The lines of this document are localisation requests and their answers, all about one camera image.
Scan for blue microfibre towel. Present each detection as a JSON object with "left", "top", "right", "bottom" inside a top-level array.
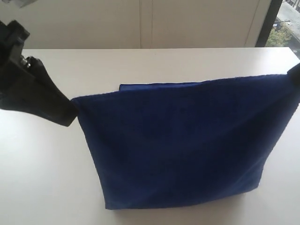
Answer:
[{"left": 72, "top": 75, "right": 300, "bottom": 210}]

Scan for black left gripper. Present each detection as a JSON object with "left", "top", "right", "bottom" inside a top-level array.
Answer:
[{"left": 0, "top": 20, "right": 77, "bottom": 127}]

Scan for dark window frame post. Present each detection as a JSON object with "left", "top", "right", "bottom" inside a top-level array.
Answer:
[{"left": 255, "top": 0, "right": 282, "bottom": 47}]

